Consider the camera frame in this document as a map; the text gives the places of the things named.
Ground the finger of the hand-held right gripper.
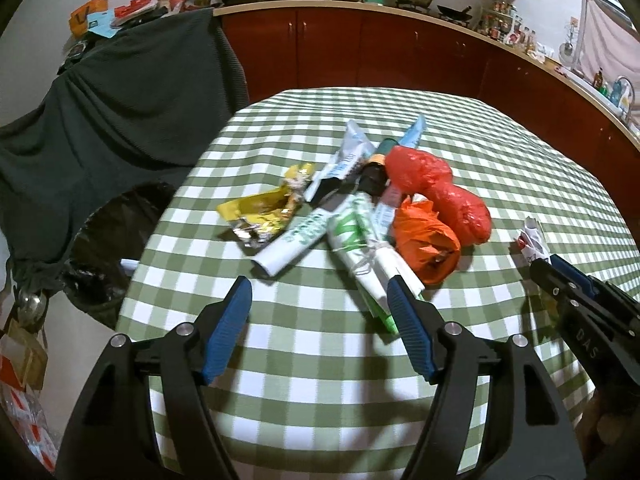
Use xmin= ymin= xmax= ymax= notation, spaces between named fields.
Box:
xmin=529 ymin=258 xmax=593 ymax=311
xmin=549 ymin=255 xmax=611 ymax=301

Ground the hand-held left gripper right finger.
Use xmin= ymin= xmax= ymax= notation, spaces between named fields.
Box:
xmin=387 ymin=276 xmax=587 ymax=480

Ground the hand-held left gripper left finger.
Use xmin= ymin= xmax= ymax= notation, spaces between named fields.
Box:
xmin=54 ymin=276 xmax=253 ymax=480

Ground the white paper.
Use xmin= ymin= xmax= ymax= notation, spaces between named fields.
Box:
xmin=517 ymin=216 xmax=551 ymax=263

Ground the orange plastic bag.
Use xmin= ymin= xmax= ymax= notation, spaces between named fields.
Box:
xmin=392 ymin=197 xmax=462 ymax=286

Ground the white green tube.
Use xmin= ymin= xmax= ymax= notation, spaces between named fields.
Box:
xmin=250 ymin=205 xmax=346 ymax=277

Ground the red plastic bag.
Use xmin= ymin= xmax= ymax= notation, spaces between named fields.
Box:
xmin=384 ymin=146 xmax=492 ymax=247

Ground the trash bin with black bag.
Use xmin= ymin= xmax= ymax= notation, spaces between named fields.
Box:
xmin=62 ymin=182 xmax=173 ymax=331

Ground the white rolled packet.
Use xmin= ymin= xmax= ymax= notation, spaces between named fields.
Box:
xmin=372 ymin=242 xmax=427 ymax=301

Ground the green striped white packet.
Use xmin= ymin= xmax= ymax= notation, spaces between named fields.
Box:
xmin=327 ymin=192 xmax=401 ymax=333

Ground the yellow snack wrapper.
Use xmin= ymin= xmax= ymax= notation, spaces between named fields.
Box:
xmin=216 ymin=187 xmax=301 ymax=256

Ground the slim white blue tube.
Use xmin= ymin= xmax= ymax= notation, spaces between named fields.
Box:
xmin=372 ymin=185 xmax=403 ymax=241

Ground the black bottle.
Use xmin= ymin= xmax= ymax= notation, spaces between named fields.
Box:
xmin=345 ymin=139 xmax=401 ymax=198

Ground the gold crumpled wrapper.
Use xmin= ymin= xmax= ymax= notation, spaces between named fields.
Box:
xmin=284 ymin=164 xmax=317 ymax=221

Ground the white blue packet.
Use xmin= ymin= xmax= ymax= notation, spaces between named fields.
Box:
xmin=305 ymin=120 xmax=378 ymax=203

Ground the steel faucet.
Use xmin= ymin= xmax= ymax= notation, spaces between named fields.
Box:
xmin=612 ymin=76 xmax=637 ymax=121

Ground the steel kettle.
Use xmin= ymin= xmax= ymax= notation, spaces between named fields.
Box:
xmin=15 ymin=287 xmax=48 ymax=333

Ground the cardboard box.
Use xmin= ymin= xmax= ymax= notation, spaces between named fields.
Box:
xmin=0 ymin=317 xmax=48 ymax=391

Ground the green checkered tablecloth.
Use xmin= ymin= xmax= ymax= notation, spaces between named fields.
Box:
xmin=115 ymin=87 xmax=640 ymax=480

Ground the clear plastic bottle red label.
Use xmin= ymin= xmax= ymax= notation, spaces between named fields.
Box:
xmin=0 ymin=385 xmax=57 ymax=461

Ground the dark green cloth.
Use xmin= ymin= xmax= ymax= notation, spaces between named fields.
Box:
xmin=0 ymin=10 xmax=250 ymax=306

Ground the pink curtain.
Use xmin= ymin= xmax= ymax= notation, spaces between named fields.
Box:
xmin=582 ymin=0 xmax=640 ymax=111

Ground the row of spice bottles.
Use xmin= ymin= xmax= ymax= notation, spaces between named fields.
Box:
xmin=477 ymin=0 xmax=551 ymax=61

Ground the black wok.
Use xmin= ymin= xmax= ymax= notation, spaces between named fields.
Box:
xmin=437 ymin=4 xmax=473 ymax=23

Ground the red kitchen cabinet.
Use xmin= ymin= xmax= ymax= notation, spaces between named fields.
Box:
xmin=220 ymin=2 xmax=640 ymax=241

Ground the red packet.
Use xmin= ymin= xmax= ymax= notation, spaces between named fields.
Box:
xmin=114 ymin=0 xmax=156 ymax=18

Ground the orange paper bag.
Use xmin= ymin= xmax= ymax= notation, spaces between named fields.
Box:
xmin=70 ymin=0 xmax=108 ymax=38

